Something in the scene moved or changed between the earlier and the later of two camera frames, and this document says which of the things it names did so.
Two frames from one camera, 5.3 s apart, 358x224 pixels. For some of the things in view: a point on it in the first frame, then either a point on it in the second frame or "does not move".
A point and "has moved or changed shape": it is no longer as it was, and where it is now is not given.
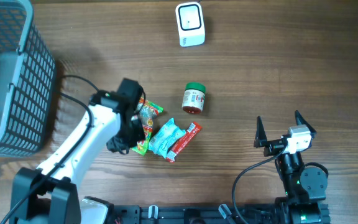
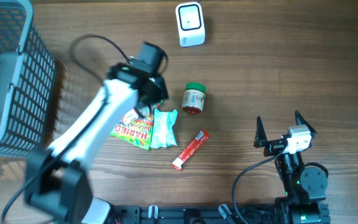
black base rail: (192, 214) does not move
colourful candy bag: (147, 111) has moved or changed shape
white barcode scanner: (191, 23) does not move
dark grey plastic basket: (17, 73) does not move
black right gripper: (273, 145) does not move
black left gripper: (114, 145) to (161, 83)
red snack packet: (184, 142) to (201, 138)
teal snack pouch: (160, 142) has moved or changed shape
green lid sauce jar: (193, 99) does not move
